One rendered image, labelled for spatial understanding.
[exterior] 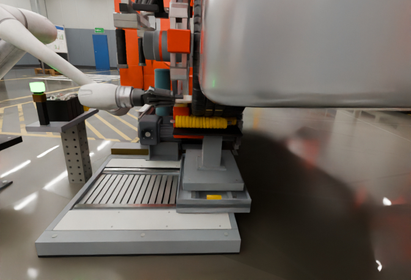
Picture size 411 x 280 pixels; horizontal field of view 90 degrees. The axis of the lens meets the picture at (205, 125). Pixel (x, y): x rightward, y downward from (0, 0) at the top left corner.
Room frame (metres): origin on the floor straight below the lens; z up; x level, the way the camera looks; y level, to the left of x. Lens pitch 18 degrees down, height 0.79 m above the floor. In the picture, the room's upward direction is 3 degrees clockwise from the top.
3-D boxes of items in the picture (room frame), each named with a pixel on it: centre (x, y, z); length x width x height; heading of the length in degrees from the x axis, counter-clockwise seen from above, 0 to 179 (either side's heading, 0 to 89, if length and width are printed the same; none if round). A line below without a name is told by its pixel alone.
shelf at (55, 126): (1.17, 0.81, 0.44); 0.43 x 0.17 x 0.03; 4
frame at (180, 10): (1.06, 0.13, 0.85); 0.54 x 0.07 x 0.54; 4
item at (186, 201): (1.08, -0.04, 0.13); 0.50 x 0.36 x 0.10; 4
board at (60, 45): (8.61, 6.11, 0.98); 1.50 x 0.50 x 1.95; 177
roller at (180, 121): (0.95, 0.02, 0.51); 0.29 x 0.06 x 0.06; 94
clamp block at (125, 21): (0.88, 0.32, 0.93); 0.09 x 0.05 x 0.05; 94
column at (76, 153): (1.20, 0.82, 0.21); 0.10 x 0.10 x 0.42; 4
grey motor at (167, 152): (1.37, 0.25, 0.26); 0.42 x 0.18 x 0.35; 94
